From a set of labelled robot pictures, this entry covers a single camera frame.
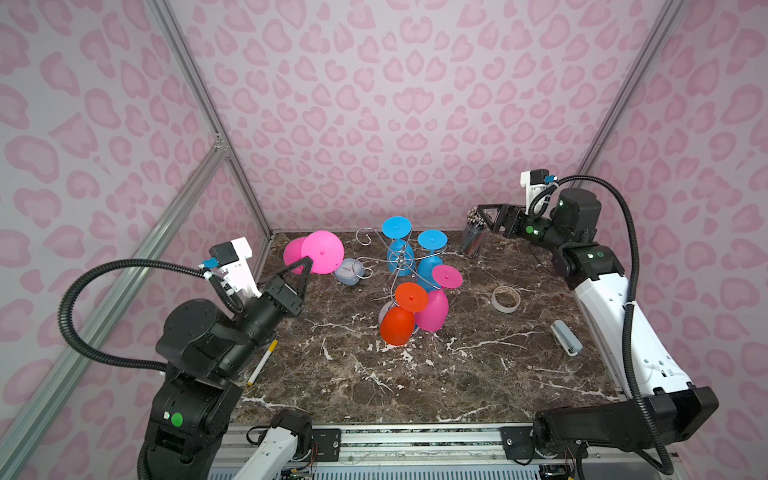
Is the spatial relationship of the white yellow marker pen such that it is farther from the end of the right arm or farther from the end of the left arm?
the end of the right arm

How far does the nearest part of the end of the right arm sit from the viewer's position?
0.60 m

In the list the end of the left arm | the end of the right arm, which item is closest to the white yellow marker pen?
the end of the left arm
